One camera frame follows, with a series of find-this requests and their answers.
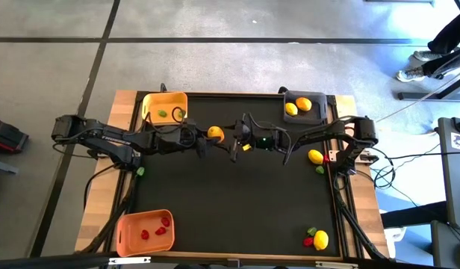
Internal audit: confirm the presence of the pale floor cord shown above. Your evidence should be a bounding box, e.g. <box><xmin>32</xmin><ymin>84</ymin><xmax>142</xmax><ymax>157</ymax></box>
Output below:
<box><xmin>374</xmin><ymin>68</ymin><xmax>460</xmax><ymax>123</ymax></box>

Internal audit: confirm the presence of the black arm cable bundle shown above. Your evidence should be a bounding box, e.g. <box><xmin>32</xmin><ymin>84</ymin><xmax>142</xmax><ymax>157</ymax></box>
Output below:
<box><xmin>370</xmin><ymin>147</ymin><xmax>397</xmax><ymax>190</ymax></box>

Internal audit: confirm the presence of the black floor cable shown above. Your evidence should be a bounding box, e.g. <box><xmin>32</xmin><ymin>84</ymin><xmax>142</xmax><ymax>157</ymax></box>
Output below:
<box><xmin>82</xmin><ymin>163</ymin><xmax>116</xmax><ymax>211</ymax></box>

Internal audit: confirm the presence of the black desk foot bar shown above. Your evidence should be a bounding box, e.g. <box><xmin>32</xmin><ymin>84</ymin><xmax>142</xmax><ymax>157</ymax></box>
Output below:
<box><xmin>397</xmin><ymin>70</ymin><xmax>460</xmax><ymax>102</ymax></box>

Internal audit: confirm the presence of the grey stand foot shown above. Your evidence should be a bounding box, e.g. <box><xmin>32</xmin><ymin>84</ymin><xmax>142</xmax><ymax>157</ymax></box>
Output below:
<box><xmin>0</xmin><ymin>158</ymin><xmax>19</xmax><ymax>176</ymax></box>

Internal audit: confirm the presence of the black cable conduit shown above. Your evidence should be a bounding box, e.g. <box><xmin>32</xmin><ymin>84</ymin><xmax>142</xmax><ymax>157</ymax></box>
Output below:
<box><xmin>80</xmin><ymin>175</ymin><xmax>137</xmax><ymax>255</ymax></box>
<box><xmin>333</xmin><ymin>175</ymin><xmax>390</xmax><ymax>262</ymax></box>

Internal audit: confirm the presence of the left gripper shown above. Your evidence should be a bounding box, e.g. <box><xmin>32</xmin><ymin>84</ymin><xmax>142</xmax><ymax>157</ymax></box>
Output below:
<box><xmin>165</xmin><ymin>118</ymin><xmax>231</xmax><ymax>158</ymax></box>

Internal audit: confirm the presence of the black table mat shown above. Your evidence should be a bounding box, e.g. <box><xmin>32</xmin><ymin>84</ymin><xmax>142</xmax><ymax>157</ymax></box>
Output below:
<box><xmin>131</xmin><ymin>97</ymin><xmax>341</xmax><ymax>258</ymax></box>

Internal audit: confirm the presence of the black rig beam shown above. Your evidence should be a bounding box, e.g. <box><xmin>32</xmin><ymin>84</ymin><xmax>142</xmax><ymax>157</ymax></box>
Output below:
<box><xmin>0</xmin><ymin>252</ymin><xmax>119</xmax><ymax>269</ymax></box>

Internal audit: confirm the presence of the grey plastic basket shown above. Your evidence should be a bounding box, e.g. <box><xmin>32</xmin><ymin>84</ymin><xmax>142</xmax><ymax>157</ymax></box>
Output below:
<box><xmin>283</xmin><ymin>90</ymin><xmax>329</xmax><ymax>126</ymax></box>

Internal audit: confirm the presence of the red and black case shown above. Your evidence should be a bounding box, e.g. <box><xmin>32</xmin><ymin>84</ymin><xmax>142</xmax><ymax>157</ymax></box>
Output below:
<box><xmin>0</xmin><ymin>117</ymin><xmax>29</xmax><ymax>154</ymax></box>

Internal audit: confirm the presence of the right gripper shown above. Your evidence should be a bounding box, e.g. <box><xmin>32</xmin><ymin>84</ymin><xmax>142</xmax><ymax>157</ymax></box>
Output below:
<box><xmin>223</xmin><ymin>114</ymin><xmax>287</xmax><ymax>164</ymax></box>

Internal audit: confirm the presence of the person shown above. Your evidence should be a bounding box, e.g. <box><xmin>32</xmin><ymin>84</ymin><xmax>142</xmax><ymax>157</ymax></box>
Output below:
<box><xmin>420</xmin><ymin>10</ymin><xmax>460</xmax><ymax>79</ymax></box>

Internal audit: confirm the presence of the person's shoe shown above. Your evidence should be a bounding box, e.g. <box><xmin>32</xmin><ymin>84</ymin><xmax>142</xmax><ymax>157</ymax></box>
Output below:
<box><xmin>412</xmin><ymin>50</ymin><xmax>442</xmax><ymax>63</ymax></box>
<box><xmin>396</xmin><ymin>66</ymin><xmax>427</xmax><ymax>83</ymax></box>

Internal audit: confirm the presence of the yellow plastic basket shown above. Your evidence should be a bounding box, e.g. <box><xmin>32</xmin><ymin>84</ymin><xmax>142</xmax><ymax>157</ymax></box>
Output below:
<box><xmin>140</xmin><ymin>91</ymin><xmax>189</xmax><ymax>126</ymax></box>

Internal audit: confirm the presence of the orange plastic basket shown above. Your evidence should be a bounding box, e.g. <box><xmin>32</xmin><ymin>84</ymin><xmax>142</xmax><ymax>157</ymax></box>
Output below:
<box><xmin>116</xmin><ymin>209</ymin><xmax>175</xmax><ymax>258</ymax></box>

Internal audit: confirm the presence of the grey desk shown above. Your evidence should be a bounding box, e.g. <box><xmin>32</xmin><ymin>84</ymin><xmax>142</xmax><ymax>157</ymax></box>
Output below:
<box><xmin>437</xmin><ymin>117</ymin><xmax>460</xmax><ymax>229</ymax></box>

